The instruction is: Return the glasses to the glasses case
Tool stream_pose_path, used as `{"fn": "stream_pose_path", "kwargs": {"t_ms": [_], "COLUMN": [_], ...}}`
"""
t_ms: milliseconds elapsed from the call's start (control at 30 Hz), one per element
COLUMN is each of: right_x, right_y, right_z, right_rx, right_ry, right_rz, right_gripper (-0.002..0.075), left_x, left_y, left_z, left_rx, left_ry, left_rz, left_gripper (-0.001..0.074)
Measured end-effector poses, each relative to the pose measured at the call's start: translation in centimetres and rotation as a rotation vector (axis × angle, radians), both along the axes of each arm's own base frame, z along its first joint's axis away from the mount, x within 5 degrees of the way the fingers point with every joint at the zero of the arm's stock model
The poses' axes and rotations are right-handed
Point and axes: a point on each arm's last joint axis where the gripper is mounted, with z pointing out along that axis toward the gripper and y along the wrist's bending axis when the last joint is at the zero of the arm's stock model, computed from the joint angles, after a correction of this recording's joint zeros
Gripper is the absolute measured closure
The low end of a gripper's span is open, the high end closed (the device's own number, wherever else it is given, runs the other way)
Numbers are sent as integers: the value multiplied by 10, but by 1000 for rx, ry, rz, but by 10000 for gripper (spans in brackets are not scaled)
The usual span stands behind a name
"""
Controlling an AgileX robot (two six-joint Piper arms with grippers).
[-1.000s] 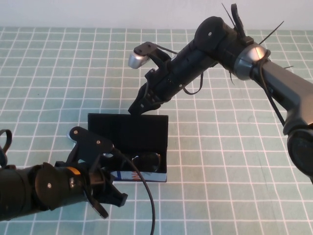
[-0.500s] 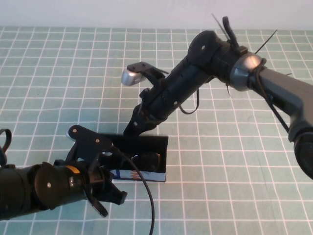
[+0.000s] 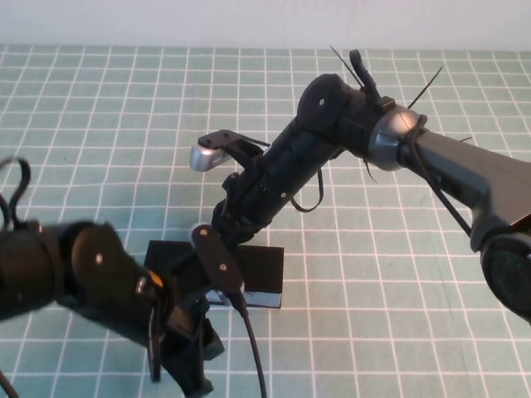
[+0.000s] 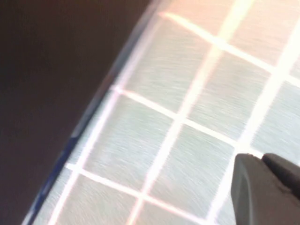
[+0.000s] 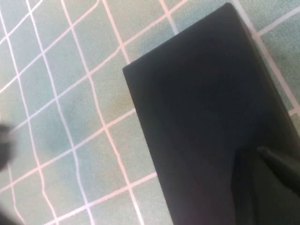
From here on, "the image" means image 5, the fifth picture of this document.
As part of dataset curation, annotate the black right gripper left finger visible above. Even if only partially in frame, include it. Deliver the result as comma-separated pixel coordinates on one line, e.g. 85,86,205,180
0,123,13,170

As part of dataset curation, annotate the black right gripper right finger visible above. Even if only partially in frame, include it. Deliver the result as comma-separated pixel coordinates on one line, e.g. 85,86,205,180
231,145,300,225

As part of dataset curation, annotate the black glasses case blue print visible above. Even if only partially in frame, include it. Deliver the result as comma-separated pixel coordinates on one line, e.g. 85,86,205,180
122,2,300,225

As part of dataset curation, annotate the green checked tablecloth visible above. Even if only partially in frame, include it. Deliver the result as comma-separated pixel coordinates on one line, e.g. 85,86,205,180
0,0,300,225

